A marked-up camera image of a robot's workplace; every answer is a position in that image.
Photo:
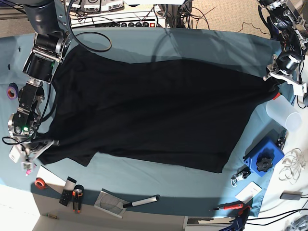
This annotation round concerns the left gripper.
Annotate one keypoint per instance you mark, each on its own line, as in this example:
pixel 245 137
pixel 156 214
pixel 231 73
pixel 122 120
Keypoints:
pixel 285 69

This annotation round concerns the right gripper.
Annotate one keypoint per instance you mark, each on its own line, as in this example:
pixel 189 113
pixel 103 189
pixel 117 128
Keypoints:
pixel 31 150

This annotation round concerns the black t-shirt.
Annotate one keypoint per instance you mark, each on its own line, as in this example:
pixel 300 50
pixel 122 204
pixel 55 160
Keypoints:
pixel 176 112

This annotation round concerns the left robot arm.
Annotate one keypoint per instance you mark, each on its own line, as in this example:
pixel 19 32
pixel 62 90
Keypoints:
pixel 287 26

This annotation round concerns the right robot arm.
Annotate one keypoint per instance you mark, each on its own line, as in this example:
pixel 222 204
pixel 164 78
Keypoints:
pixel 50 43

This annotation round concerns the red cube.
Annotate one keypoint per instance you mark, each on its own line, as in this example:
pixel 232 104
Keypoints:
pixel 278 95

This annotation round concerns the translucent plastic cup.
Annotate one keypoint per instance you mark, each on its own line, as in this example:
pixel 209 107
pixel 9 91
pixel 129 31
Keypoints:
pixel 281 111

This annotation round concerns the pink white blister pack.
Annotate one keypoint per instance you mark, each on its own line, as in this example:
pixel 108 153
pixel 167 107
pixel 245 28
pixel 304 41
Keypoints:
pixel 15 153

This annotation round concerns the orange tape roll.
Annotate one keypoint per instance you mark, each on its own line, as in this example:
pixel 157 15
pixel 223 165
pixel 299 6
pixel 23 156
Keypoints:
pixel 40 183

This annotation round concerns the black white remote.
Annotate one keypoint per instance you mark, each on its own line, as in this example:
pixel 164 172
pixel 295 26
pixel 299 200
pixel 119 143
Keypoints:
pixel 66 195

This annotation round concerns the orange black pliers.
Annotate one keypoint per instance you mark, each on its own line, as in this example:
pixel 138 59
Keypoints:
pixel 77 196

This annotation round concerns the purple tape roll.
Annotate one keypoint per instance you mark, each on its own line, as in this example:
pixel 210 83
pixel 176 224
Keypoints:
pixel 12 91

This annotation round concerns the grey patterned booklet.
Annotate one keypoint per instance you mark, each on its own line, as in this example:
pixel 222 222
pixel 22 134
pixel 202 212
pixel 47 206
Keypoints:
pixel 110 204

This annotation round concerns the blue block with knob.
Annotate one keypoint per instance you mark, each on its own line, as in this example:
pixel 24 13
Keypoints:
pixel 263 157

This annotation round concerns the metal pulley carabiner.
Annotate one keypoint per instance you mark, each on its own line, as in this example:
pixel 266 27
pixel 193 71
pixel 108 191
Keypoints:
pixel 241 175

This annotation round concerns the white black marker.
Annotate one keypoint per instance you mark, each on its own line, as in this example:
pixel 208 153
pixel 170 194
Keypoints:
pixel 142 202

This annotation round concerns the power strip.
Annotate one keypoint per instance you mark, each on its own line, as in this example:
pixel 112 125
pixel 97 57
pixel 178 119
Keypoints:
pixel 148 23

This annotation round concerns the white card box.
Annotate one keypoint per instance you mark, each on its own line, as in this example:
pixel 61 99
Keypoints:
pixel 248 193

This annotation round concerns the grey adapter box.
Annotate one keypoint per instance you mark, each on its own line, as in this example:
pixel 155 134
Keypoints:
pixel 291 196

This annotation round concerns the orange screwdriver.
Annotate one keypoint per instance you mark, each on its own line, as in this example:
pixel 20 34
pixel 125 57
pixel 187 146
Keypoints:
pixel 228 207

